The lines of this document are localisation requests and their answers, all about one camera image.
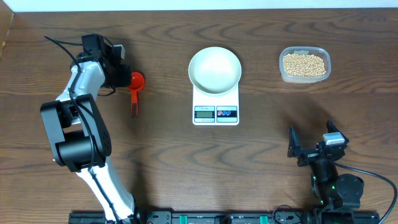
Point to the soybeans pile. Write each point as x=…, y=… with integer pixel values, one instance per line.
x=304, y=65

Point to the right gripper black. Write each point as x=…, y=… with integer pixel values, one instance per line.
x=307, y=155

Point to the white kitchen scale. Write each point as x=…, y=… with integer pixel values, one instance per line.
x=216, y=110

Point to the clear plastic container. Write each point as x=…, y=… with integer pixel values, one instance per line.
x=320, y=52

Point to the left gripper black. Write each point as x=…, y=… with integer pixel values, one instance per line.
x=125, y=80

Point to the white bowl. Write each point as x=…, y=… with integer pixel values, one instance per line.
x=215, y=70

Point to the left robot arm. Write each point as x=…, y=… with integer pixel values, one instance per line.
x=77, y=134

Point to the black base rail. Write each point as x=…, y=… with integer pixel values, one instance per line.
x=163, y=217

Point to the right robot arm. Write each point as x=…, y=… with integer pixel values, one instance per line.
x=339, y=194

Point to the red measuring scoop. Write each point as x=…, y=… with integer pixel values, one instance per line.
x=137, y=84

